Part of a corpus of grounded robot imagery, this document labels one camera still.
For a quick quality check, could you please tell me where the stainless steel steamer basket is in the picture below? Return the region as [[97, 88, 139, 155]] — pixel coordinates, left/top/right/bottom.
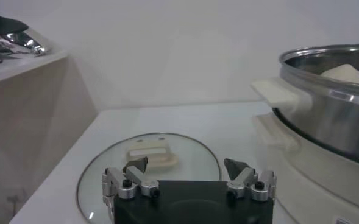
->
[[251, 43, 359, 168]]

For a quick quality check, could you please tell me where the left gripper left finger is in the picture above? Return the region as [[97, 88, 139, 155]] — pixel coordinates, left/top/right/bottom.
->
[[102, 156, 160, 200]]

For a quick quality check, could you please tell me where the white steamed baozi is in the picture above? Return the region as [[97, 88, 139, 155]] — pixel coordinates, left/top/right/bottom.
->
[[320, 63, 359, 86]]

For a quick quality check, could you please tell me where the cream electric pot base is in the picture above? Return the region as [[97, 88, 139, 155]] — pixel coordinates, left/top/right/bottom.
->
[[254, 109, 359, 224]]

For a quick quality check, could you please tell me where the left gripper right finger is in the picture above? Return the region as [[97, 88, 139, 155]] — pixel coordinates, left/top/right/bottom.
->
[[223, 158, 277, 202]]

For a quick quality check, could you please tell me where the white side table with mouse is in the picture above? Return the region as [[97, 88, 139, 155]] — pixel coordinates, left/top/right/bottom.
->
[[0, 50, 99, 224]]

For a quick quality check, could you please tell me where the round glass pot lid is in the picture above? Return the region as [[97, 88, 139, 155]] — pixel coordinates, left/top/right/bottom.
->
[[75, 132, 222, 224]]

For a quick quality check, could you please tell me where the shiny chrome rounded device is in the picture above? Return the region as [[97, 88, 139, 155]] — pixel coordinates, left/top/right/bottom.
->
[[0, 13, 51, 58]]

